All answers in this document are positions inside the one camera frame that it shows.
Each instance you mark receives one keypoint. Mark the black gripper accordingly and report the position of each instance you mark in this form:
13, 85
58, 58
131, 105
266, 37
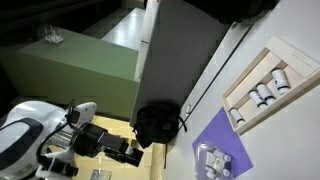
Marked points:
93, 139

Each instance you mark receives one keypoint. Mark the white bottle black band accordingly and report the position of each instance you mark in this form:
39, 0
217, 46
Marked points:
237, 117

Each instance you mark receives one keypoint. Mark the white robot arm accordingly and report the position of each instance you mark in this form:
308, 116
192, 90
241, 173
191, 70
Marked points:
41, 140

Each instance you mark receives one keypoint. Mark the white bottle green band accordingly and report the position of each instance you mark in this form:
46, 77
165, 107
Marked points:
261, 104

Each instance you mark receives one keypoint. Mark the white bottle blue band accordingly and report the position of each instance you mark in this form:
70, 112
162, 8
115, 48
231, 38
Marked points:
265, 93

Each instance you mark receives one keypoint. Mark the wooden tray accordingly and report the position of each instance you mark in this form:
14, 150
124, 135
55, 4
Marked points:
301, 72

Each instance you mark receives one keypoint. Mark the black backpack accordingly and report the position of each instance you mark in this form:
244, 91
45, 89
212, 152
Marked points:
157, 122

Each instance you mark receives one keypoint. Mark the green cabinet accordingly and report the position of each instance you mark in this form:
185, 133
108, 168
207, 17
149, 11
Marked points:
81, 68

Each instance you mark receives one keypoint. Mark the clear acrylic rack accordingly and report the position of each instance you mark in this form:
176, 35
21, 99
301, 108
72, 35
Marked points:
53, 36

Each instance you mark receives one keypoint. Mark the grey partition panel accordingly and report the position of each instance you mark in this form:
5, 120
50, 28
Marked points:
182, 43

